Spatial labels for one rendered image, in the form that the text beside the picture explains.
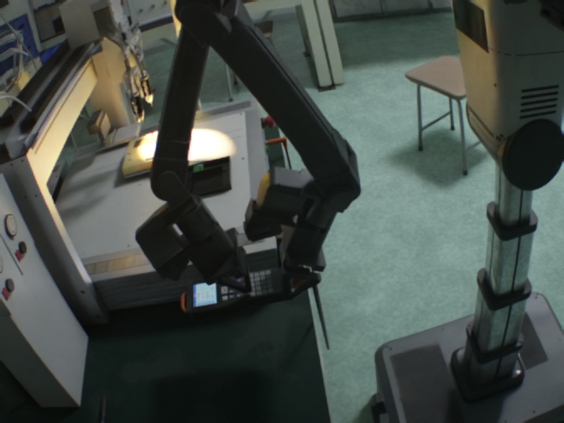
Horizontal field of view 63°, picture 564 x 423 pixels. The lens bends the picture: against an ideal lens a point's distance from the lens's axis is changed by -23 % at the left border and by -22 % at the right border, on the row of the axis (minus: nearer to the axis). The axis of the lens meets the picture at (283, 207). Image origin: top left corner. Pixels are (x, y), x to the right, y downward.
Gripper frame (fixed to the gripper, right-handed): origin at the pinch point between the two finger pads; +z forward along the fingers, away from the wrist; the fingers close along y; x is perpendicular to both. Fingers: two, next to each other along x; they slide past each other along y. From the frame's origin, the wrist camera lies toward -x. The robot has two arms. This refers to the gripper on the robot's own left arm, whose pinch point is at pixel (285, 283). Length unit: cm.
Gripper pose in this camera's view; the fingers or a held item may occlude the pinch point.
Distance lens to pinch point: 102.6
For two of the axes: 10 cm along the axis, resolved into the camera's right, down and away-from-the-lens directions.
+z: -3.2, 7.9, 5.2
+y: 1.0, 5.8, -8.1
